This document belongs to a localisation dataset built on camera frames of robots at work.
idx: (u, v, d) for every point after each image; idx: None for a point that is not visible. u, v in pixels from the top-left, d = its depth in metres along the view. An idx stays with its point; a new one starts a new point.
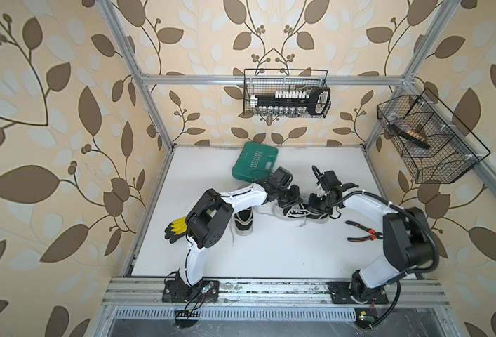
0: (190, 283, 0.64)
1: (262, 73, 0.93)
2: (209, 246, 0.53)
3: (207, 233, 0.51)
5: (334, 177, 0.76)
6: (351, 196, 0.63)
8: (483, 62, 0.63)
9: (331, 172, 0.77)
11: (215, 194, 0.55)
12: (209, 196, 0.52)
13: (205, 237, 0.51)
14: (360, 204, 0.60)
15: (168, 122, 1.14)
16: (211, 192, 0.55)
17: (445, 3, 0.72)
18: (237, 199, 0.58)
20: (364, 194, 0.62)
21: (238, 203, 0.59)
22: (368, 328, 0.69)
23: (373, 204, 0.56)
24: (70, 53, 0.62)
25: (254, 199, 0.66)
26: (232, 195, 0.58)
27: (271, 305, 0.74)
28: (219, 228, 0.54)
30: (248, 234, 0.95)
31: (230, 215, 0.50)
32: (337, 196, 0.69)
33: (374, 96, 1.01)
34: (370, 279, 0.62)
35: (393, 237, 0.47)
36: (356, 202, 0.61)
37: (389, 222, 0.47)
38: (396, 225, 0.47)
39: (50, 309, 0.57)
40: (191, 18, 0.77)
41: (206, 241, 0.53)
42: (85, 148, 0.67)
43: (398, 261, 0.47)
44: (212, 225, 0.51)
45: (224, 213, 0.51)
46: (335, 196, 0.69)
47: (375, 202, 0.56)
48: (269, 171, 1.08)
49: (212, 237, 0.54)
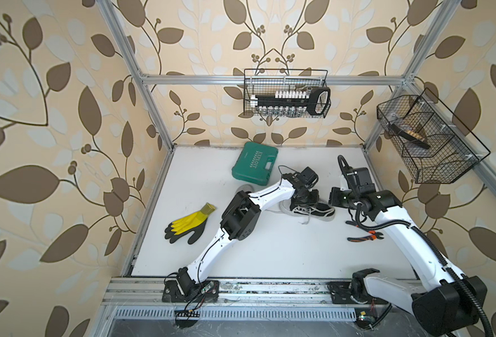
0: (199, 280, 0.67)
1: (262, 73, 0.93)
2: (241, 238, 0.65)
3: (240, 227, 0.60)
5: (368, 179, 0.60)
6: (393, 223, 0.49)
8: (483, 62, 0.63)
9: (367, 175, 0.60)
11: (245, 195, 0.62)
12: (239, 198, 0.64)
13: (239, 231, 0.60)
14: (403, 241, 0.47)
15: (168, 122, 1.14)
16: (242, 194, 0.62)
17: (445, 3, 0.72)
18: (265, 198, 0.64)
20: (412, 228, 0.48)
21: (266, 202, 0.66)
22: (368, 328, 0.69)
23: (423, 253, 0.44)
24: (70, 53, 0.62)
25: (283, 196, 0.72)
26: (260, 196, 0.64)
27: (271, 305, 0.74)
28: (251, 225, 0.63)
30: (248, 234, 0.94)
31: (259, 215, 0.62)
32: (370, 207, 0.55)
33: (374, 96, 1.01)
34: (374, 289, 0.61)
35: (433, 304, 0.40)
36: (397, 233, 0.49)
37: (442, 295, 0.38)
38: (449, 302, 0.38)
39: (50, 309, 0.57)
40: (191, 17, 0.77)
41: (238, 234, 0.61)
42: (85, 148, 0.67)
43: (427, 324, 0.42)
44: (245, 223, 0.59)
45: (253, 215, 0.60)
46: (368, 208, 0.55)
47: (426, 251, 0.44)
48: (269, 173, 1.06)
49: (244, 232, 0.63)
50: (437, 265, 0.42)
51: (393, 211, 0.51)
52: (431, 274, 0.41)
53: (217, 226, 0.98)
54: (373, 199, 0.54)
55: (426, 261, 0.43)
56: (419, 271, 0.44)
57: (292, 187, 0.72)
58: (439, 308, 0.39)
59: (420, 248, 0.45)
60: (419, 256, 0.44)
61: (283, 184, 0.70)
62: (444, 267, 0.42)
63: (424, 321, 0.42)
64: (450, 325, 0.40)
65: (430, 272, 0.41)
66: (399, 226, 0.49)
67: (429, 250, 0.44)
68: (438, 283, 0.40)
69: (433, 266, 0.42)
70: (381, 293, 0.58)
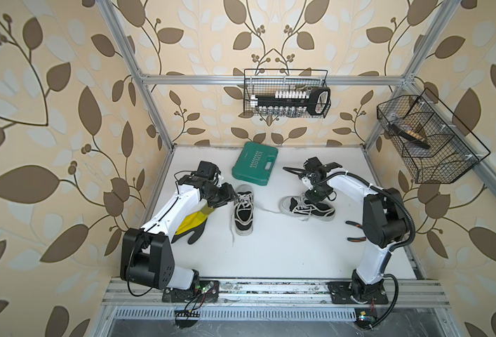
0: (184, 288, 0.64)
1: (262, 73, 0.93)
2: (165, 283, 0.47)
3: (156, 276, 0.42)
5: (316, 161, 0.80)
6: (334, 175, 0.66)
8: (483, 62, 0.63)
9: (315, 159, 0.81)
11: (137, 233, 0.44)
12: (130, 243, 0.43)
13: (156, 281, 0.43)
14: (342, 184, 0.63)
15: (168, 122, 1.14)
16: (131, 232, 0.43)
17: (445, 3, 0.72)
18: (168, 218, 0.48)
20: (346, 174, 0.65)
21: (172, 222, 0.50)
22: (368, 328, 0.69)
23: (356, 184, 0.59)
24: (70, 54, 0.62)
25: (189, 203, 0.57)
26: (157, 219, 0.48)
27: (271, 305, 0.74)
28: (165, 262, 0.45)
30: (248, 234, 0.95)
31: (169, 243, 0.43)
32: (321, 175, 0.71)
33: (374, 96, 1.01)
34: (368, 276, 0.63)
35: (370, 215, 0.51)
36: (339, 182, 0.64)
37: (369, 203, 0.51)
38: (375, 206, 0.51)
39: (50, 309, 0.57)
40: (191, 17, 0.77)
41: (158, 284, 0.44)
42: (85, 148, 0.67)
43: (375, 238, 0.52)
44: (156, 267, 0.42)
45: (160, 252, 0.42)
46: (320, 175, 0.72)
47: (357, 182, 0.59)
48: (269, 173, 1.06)
49: (164, 274, 0.46)
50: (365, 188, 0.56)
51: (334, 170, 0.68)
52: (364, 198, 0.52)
53: (216, 226, 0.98)
54: (322, 170, 0.70)
55: (358, 189, 0.57)
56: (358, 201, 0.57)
57: (193, 187, 0.58)
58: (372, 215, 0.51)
59: (353, 182, 0.60)
60: (354, 189, 0.58)
61: (182, 192, 0.56)
62: (368, 186, 0.57)
63: (372, 237, 0.53)
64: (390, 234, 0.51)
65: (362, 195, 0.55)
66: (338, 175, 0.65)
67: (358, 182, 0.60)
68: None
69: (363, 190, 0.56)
70: (365, 265, 0.63)
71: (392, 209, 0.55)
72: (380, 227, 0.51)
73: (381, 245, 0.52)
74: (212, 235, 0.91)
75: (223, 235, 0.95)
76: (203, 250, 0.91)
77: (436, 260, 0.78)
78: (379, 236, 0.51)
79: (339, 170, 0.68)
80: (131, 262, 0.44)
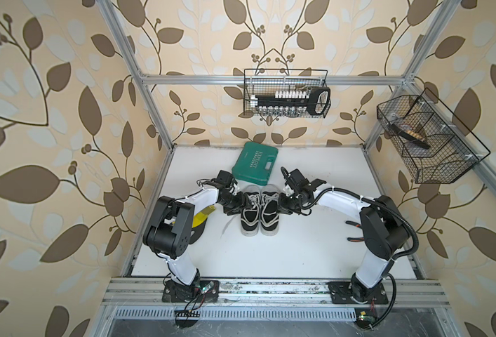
0: (187, 283, 0.65)
1: (262, 73, 0.93)
2: (179, 253, 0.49)
3: (175, 241, 0.47)
5: (300, 177, 0.76)
6: (323, 194, 0.63)
8: (483, 62, 0.63)
9: (297, 172, 0.76)
11: (168, 200, 0.52)
12: (162, 206, 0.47)
13: (175, 247, 0.48)
14: (333, 202, 0.61)
15: (168, 121, 1.14)
16: (163, 199, 0.51)
17: (445, 3, 0.72)
18: (193, 198, 0.57)
20: (334, 189, 0.63)
21: (196, 201, 0.58)
22: (368, 328, 0.69)
23: (346, 198, 0.57)
24: (70, 54, 0.62)
25: (211, 194, 0.67)
26: (187, 196, 0.56)
27: (271, 305, 0.74)
28: (186, 230, 0.51)
30: (254, 234, 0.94)
31: (193, 212, 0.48)
32: (308, 196, 0.70)
33: (374, 96, 1.01)
34: (366, 278, 0.63)
35: (370, 229, 0.49)
36: (328, 200, 0.62)
37: (367, 216, 0.49)
38: (374, 219, 0.49)
39: (50, 309, 0.57)
40: (191, 18, 0.77)
41: (176, 250, 0.49)
42: (85, 148, 0.67)
43: (378, 249, 0.49)
44: (179, 231, 0.48)
45: (186, 215, 0.50)
46: (306, 196, 0.69)
47: (347, 196, 0.58)
48: (269, 173, 1.06)
49: (182, 241, 0.51)
50: (356, 201, 0.55)
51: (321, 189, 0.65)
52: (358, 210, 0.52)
53: (217, 226, 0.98)
54: (309, 192, 0.67)
55: (349, 203, 0.55)
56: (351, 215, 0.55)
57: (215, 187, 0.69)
58: (373, 229, 0.48)
59: (342, 197, 0.58)
60: (344, 203, 0.56)
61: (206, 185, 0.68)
62: (359, 199, 0.55)
63: (375, 249, 0.50)
64: (394, 244, 0.49)
65: (355, 208, 0.53)
66: (327, 194, 0.62)
67: (349, 195, 0.58)
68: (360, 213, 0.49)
69: (355, 203, 0.54)
70: (362, 267, 0.62)
71: (389, 218, 0.53)
72: (384, 239, 0.49)
73: (386, 256, 0.48)
74: (212, 235, 0.91)
75: (222, 235, 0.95)
76: (203, 250, 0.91)
77: (436, 260, 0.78)
78: (384, 248, 0.48)
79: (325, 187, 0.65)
80: (156, 227, 0.50)
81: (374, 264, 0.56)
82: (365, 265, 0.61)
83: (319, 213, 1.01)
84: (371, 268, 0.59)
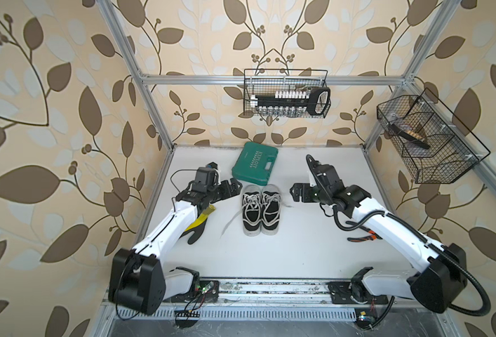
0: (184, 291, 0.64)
1: (262, 73, 0.93)
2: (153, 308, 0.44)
3: (144, 300, 0.40)
5: (334, 178, 0.61)
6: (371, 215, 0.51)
8: (483, 62, 0.63)
9: (331, 172, 0.60)
11: (128, 254, 0.42)
12: (120, 265, 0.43)
13: (145, 305, 0.41)
14: (381, 229, 0.49)
15: (168, 122, 1.14)
16: (121, 253, 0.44)
17: (445, 3, 0.72)
18: (161, 239, 0.46)
20: (387, 216, 0.50)
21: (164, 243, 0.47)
22: (368, 328, 0.69)
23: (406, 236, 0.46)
24: (70, 54, 0.62)
25: (184, 220, 0.55)
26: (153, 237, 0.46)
27: (271, 305, 0.74)
28: (156, 286, 0.43)
30: (257, 233, 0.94)
31: (160, 265, 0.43)
32: (345, 206, 0.56)
33: (374, 96, 1.01)
34: (373, 286, 0.61)
35: (431, 283, 0.41)
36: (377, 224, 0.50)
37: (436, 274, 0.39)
38: (443, 277, 0.40)
39: (50, 309, 0.57)
40: (191, 18, 0.77)
41: (147, 309, 0.42)
42: (85, 149, 0.67)
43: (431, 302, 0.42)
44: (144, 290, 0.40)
45: (149, 273, 0.40)
46: (343, 206, 0.56)
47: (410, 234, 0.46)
48: (269, 173, 1.06)
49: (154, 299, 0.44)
50: (419, 245, 0.44)
51: (367, 204, 0.53)
52: (418, 256, 0.43)
53: (216, 226, 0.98)
54: (348, 201, 0.55)
55: (410, 244, 0.44)
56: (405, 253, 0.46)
57: (191, 205, 0.57)
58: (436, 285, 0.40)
59: (401, 233, 0.46)
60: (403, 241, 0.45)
61: (179, 209, 0.54)
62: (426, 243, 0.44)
63: (427, 302, 0.43)
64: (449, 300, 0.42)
65: (416, 253, 0.43)
66: (376, 216, 0.50)
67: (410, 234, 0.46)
68: (426, 261, 0.42)
69: (416, 247, 0.44)
70: (375, 280, 0.60)
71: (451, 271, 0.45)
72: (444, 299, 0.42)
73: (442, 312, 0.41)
74: (212, 235, 0.91)
75: (222, 235, 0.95)
76: (203, 250, 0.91)
77: None
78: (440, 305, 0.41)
79: (375, 208, 0.52)
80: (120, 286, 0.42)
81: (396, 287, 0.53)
82: (381, 283, 0.57)
83: (319, 213, 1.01)
84: (390, 288, 0.55)
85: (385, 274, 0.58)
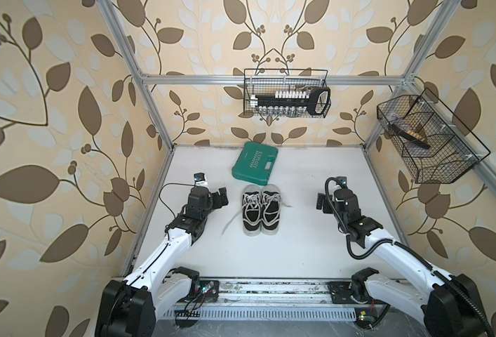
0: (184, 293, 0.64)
1: (262, 73, 0.93)
2: None
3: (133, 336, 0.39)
5: (354, 207, 0.64)
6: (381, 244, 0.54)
8: (483, 62, 0.63)
9: (352, 201, 0.63)
11: (119, 286, 0.42)
12: (110, 298, 0.40)
13: None
14: (391, 258, 0.51)
15: (168, 121, 1.14)
16: (112, 285, 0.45)
17: (444, 3, 0.72)
18: (153, 270, 0.46)
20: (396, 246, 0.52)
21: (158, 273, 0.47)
22: (368, 328, 0.69)
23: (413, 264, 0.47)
24: (70, 53, 0.62)
25: (177, 250, 0.54)
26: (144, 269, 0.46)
27: (271, 305, 0.74)
28: (145, 321, 0.41)
30: (256, 234, 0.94)
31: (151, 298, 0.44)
32: (358, 236, 0.60)
33: (374, 96, 1.01)
34: (374, 288, 0.61)
35: (440, 313, 0.40)
36: (386, 253, 0.53)
37: (440, 300, 0.40)
38: (447, 304, 0.40)
39: (50, 309, 0.57)
40: (191, 18, 0.77)
41: None
42: (85, 148, 0.67)
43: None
44: (135, 323, 0.39)
45: (141, 305, 0.39)
46: (356, 236, 0.60)
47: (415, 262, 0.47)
48: (269, 173, 1.06)
49: (142, 335, 0.41)
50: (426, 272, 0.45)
51: (377, 235, 0.56)
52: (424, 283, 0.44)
53: (216, 226, 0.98)
54: (360, 231, 0.59)
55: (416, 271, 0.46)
56: (413, 280, 0.47)
57: (186, 234, 0.57)
58: (441, 312, 0.40)
59: (408, 260, 0.48)
60: (410, 267, 0.47)
61: (173, 237, 0.55)
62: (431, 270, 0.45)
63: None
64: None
65: (422, 280, 0.44)
66: (386, 244, 0.53)
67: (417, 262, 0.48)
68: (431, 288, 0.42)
69: (422, 274, 0.45)
70: (382, 287, 0.59)
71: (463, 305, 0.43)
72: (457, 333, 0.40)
73: None
74: (212, 235, 0.91)
75: (222, 235, 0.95)
76: (203, 250, 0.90)
77: (436, 260, 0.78)
78: None
79: (383, 236, 0.56)
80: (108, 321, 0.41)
81: (400, 302, 0.53)
82: (388, 292, 0.56)
83: (319, 213, 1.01)
84: (393, 299, 0.55)
85: (395, 287, 0.57)
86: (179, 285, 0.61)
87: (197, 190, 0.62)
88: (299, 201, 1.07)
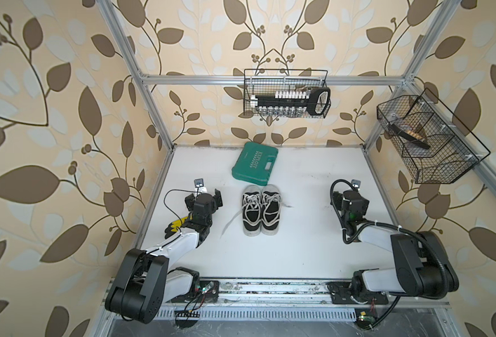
0: (184, 291, 0.63)
1: (262, 73, 0.93)
2: (149, 318, 0.43)
3: (144, 302, 0.41)
5: (357, 206, 0.72)
6: (365, 228, 0.63)
8: (483, 62, 0.63)
9: (359, 201, 0.71)
11: (138, 255, 0.45)
12: (131, 263, 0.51)
13: (144, 309, 0.40)
14: (372, 234, 0.60)
15: (168, 122, 1.14)
16: (133, 253, 0.45)
17: (445, 3, 0.72)
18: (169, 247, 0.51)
20: (376, 225, 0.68)
21: (171, 251, 0.51)
22: (368, 328, 0.69)
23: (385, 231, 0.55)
24: (70, 54, 0.62)
25: (189, 241, 0.60)
26: (163, 248, 0.50)
27: (271, 305, 0.74)
28: (156, 291, 0.44)
30: (257, 234, 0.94)
31: (165, 267, 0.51)
32: (352, 231, 0.69)
33: (374, 96, 1.01)
34: (372, 282, 0.62)
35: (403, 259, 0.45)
36: (368, 234, 0.62)
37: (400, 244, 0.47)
38: (405, 247, 0.47)
39: (50, 310, 0.57)
40: (191, 18, 0.77)
41: (145, 311, 0.41)
42: (85, 148, 0.67)
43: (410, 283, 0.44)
44: (148, 291, 0.41)
45: (156, 271, 0.43)
46: (351, 231, 0.70)
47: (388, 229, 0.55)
48: (269, 173, 1.06)
49: (153, 303, 0.43)
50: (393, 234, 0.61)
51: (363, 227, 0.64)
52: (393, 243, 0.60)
53: (216, 226, 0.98)
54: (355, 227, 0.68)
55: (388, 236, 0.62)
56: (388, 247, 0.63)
57: (195, 232, 0.63)
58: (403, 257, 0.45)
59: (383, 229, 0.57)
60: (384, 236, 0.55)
61: (185, 230, 0.62)
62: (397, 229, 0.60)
63: (408, 284, 0.44)
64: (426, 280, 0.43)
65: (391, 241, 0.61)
66: (367, 228, 0.62)
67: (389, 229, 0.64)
68: None
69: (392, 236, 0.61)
70: (373, 272, 0.61)
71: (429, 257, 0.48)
72: (414, 272, 0.44)
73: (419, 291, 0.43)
74: (212, 235, 0.91)
75: (222, 235, 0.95)
76: (203, 250, 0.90)
77: None
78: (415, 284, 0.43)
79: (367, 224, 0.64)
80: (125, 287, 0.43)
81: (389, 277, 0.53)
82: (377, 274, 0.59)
83: (319, 213, 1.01)
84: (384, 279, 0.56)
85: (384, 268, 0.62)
86: (179, 279, 0.61)
87: (200, 196, 0.68)
88: (299, 201, 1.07)
